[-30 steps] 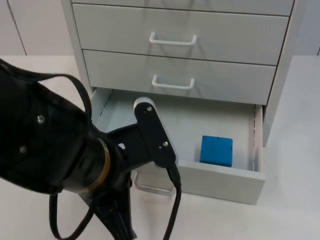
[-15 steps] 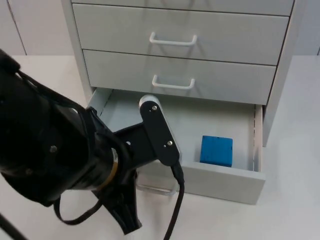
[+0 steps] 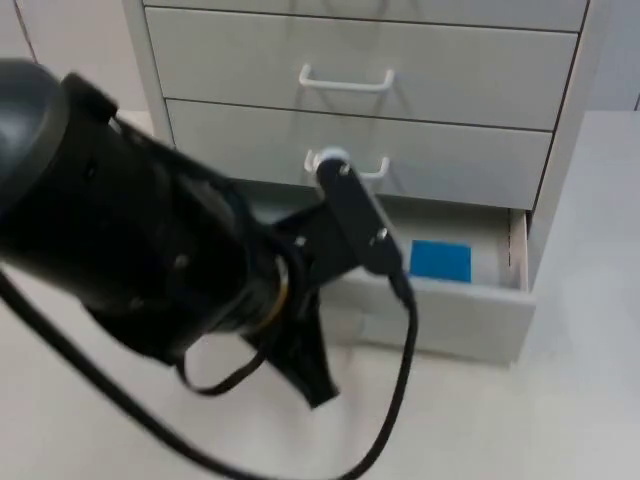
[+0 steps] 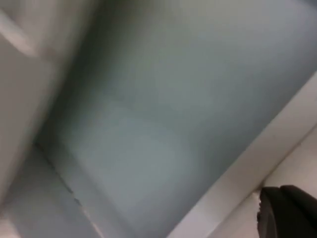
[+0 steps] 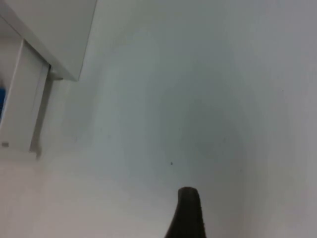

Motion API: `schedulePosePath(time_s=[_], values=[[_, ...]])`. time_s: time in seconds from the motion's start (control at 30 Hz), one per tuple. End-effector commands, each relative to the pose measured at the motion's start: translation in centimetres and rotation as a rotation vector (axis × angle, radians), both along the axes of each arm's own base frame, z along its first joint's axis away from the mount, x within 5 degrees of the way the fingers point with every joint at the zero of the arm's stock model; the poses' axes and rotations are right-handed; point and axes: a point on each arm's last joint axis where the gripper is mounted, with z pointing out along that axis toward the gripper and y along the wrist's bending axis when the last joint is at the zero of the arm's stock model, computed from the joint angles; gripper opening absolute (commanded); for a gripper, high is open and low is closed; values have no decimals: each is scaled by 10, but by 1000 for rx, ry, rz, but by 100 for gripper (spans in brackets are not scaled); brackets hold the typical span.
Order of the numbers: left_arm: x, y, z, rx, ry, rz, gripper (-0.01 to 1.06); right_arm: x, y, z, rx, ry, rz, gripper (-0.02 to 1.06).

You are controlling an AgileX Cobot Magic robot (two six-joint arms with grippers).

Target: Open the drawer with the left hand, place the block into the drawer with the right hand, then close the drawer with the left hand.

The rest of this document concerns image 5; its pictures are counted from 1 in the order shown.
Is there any grey chest of drawers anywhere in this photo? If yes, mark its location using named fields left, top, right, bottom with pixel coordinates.
left=0, top=0, right=99, bottom=82

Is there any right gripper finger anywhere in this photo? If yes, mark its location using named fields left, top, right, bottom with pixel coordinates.
left=164, top=186, right=208, bottom=238

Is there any grey drawer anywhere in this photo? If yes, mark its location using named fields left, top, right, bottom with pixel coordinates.
left=0, top=16, right=62, bottom=160

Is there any blue block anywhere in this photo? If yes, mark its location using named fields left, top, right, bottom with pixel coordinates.
left=0, top=87, right=6, bottom=122

